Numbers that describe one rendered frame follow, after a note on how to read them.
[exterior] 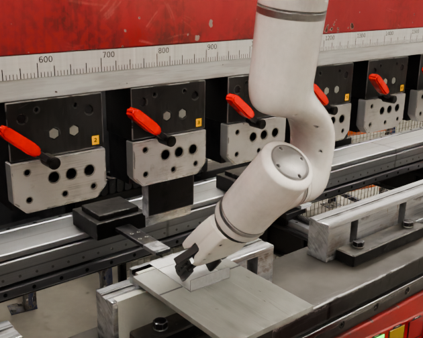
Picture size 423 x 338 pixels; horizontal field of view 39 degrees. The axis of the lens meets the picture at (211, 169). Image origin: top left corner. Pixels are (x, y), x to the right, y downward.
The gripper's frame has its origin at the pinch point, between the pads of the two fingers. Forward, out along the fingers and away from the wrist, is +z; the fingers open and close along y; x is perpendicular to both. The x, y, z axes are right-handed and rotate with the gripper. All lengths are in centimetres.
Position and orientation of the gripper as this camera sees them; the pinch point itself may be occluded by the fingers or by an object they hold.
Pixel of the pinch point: (197, 264)
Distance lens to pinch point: 107.7
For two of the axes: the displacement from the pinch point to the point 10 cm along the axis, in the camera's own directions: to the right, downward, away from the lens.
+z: -4.2, 5.6, 7.1
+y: -7.8, 1.8, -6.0
